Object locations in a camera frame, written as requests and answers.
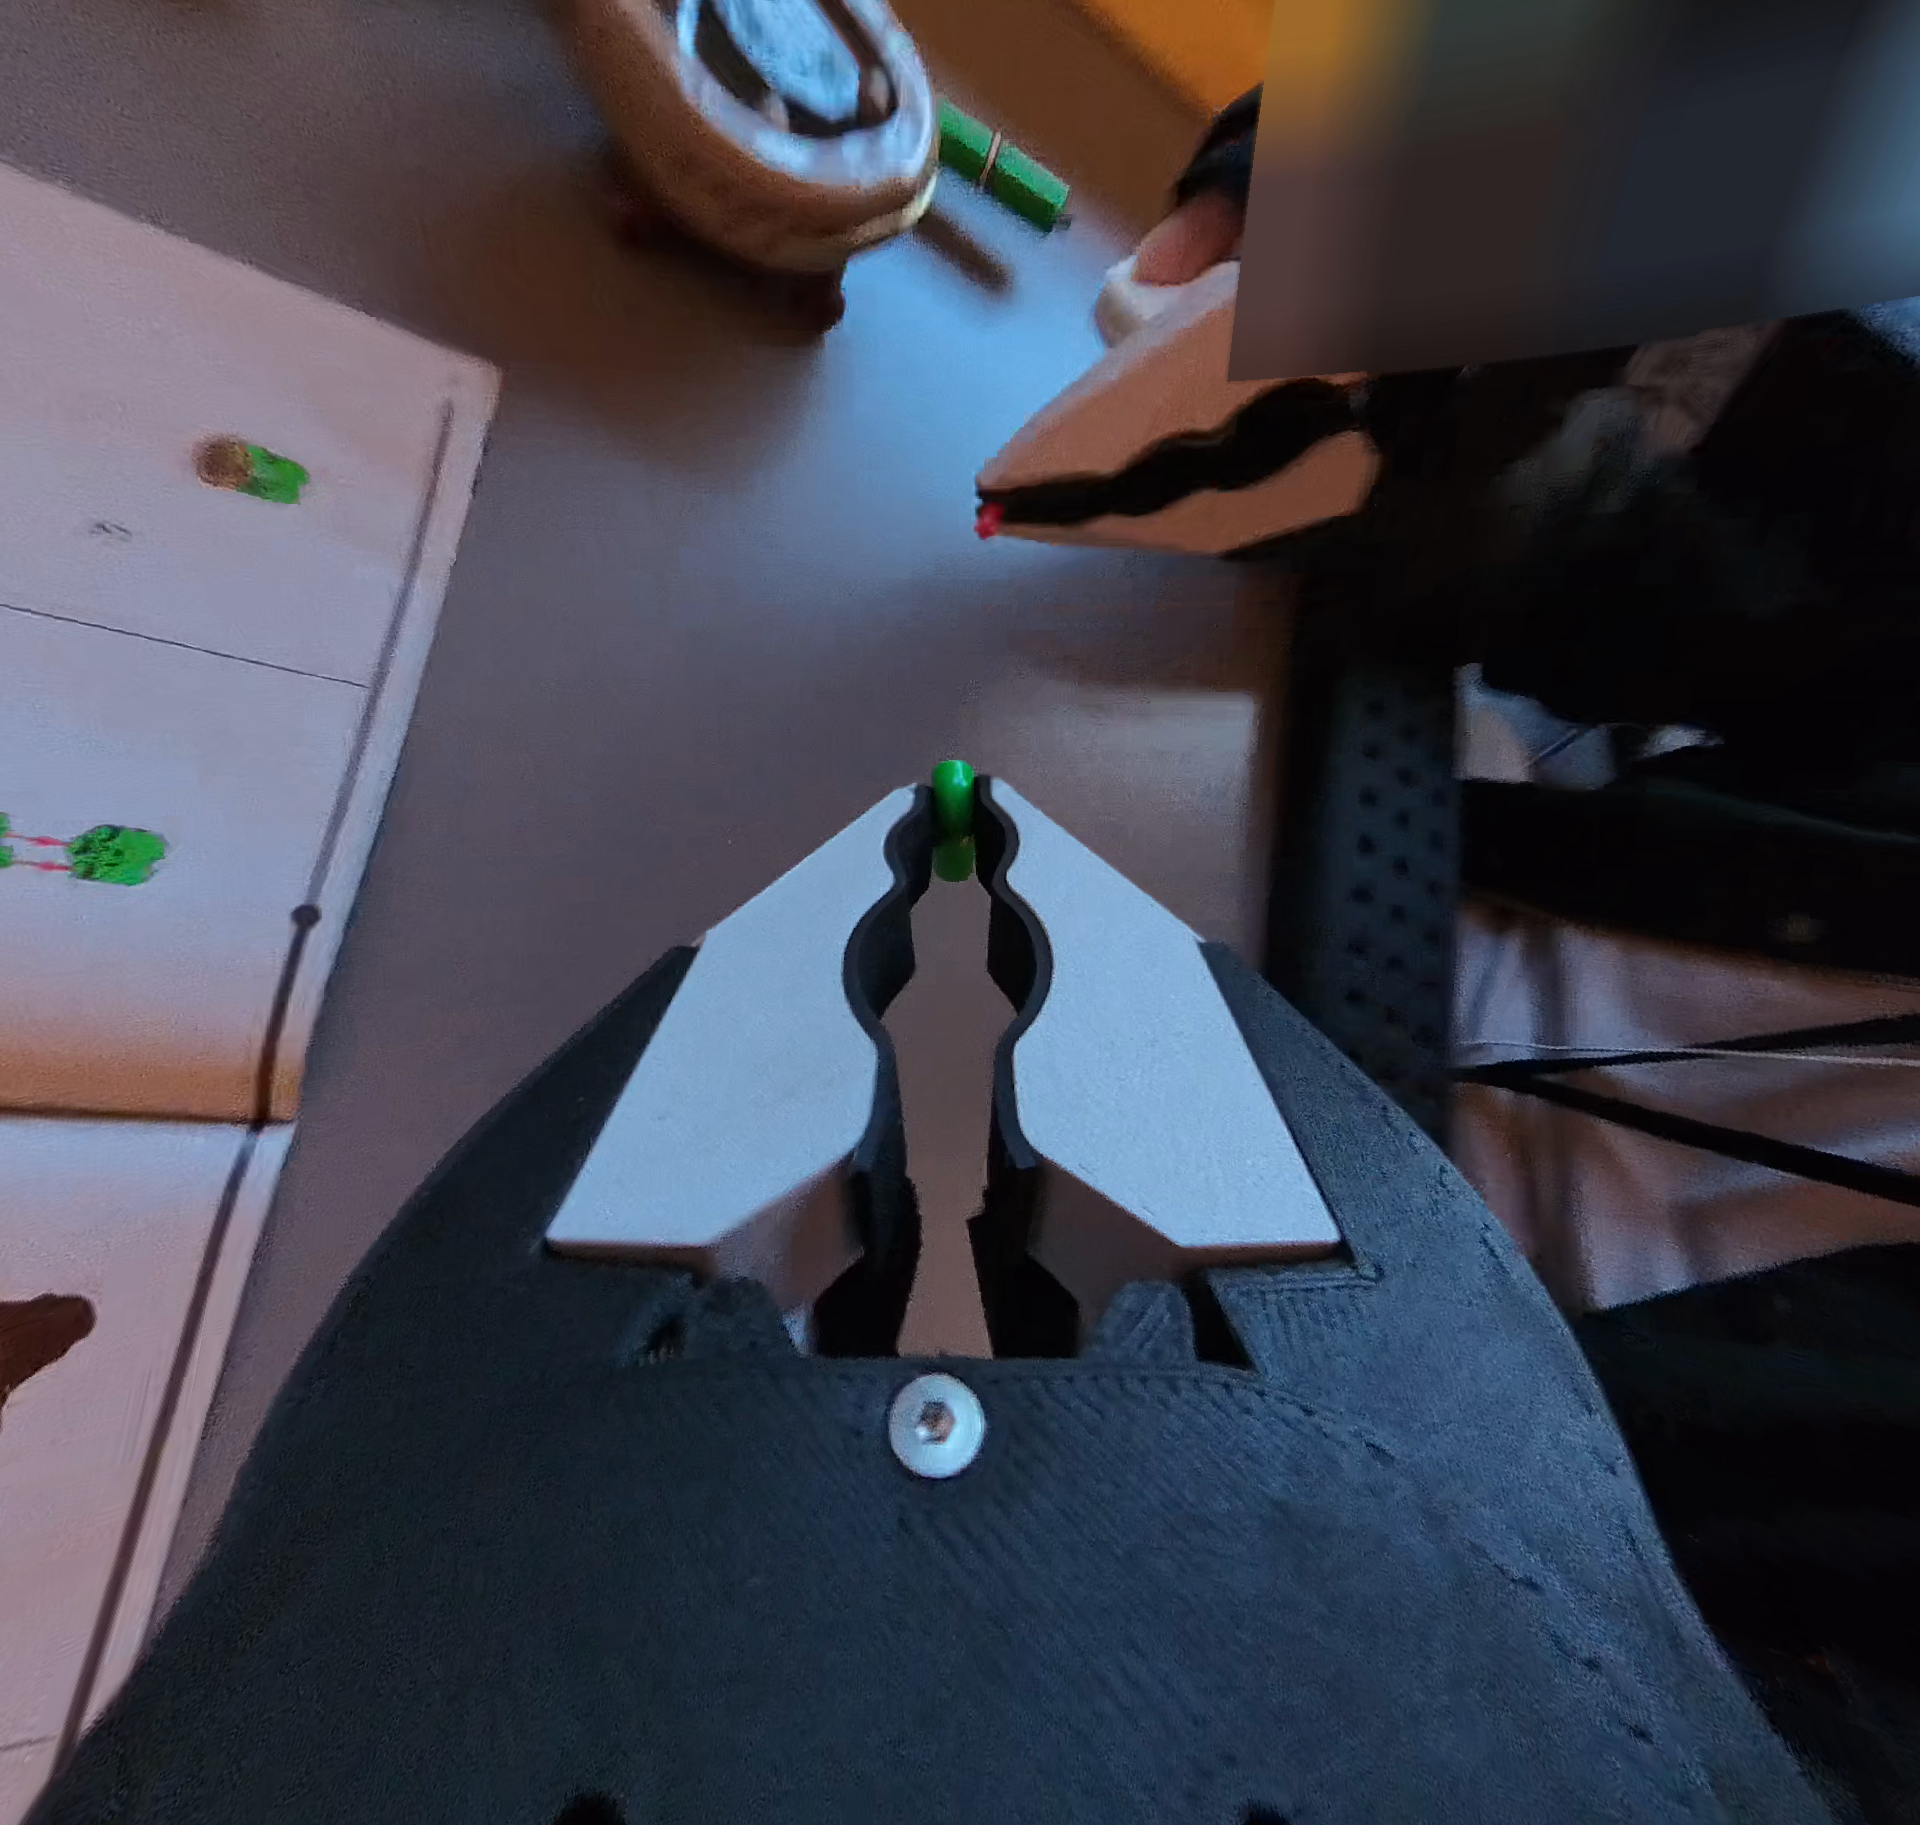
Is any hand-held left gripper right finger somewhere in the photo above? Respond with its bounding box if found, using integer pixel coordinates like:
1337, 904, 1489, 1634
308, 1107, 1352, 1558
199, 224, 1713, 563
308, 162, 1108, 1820
968, 779, 1345, 1354

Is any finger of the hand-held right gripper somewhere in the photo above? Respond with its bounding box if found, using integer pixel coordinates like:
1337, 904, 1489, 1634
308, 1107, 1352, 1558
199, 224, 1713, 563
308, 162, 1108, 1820
975, 296, 1376, 507
991, 425, 1387, 557

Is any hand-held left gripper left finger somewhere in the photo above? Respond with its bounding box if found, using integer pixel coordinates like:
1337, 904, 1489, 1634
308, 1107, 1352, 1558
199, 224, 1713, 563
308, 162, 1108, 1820
543, 785, 924, 1354

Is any tan brick-built pot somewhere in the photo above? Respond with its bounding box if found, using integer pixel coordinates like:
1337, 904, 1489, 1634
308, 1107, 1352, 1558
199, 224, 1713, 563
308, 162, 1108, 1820
562, 0, 945, 333

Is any grey desk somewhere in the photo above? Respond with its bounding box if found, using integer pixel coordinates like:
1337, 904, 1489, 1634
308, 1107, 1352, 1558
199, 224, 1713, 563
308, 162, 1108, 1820
0, 0, 1306, 1631

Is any person's right hand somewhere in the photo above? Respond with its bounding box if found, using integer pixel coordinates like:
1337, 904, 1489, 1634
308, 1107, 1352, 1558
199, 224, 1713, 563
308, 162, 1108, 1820
1133, 84, 1266, 288

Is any green brick bamboo stalk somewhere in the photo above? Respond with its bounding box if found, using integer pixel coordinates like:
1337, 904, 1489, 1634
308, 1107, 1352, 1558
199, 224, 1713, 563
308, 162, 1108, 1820
932, 98, 1074, 234

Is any person's pale shirt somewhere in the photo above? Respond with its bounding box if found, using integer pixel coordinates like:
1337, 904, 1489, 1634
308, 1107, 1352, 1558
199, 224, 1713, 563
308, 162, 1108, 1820
1448, 661, 1920, 1310

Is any white instruction booklet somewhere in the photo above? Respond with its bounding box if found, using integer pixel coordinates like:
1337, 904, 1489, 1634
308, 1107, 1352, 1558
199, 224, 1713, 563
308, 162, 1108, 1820
0, 158, 503, 1796

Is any black lanyard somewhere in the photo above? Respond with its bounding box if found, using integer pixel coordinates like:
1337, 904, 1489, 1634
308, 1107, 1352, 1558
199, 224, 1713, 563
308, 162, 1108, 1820
1448, 1014, 1920, 1210

